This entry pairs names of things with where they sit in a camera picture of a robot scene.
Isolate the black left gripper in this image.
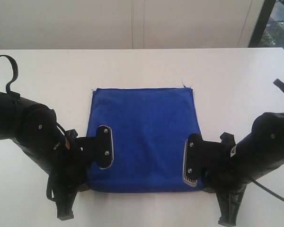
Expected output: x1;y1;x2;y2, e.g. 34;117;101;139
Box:
18;129;90;222

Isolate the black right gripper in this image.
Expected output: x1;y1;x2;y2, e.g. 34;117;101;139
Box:
201;132;252;225

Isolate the blue towel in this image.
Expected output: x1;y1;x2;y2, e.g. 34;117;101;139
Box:
87;87;202;193

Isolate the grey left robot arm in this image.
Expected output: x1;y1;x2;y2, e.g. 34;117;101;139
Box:
0;92;86;220

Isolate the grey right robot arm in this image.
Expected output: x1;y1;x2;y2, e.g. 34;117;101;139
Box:
205;113;284;227

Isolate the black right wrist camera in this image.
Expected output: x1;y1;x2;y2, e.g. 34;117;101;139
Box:
183;133;224;187

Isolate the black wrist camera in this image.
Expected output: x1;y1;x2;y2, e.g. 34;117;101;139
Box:
183;133;224;187
75;125;114;169

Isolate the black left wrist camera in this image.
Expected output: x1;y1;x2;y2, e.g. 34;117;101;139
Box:
75;125;114;169

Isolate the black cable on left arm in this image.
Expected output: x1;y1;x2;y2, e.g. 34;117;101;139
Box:
0;54;19;95

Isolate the dark window frame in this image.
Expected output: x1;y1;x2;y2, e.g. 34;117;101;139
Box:
248;0;275;48

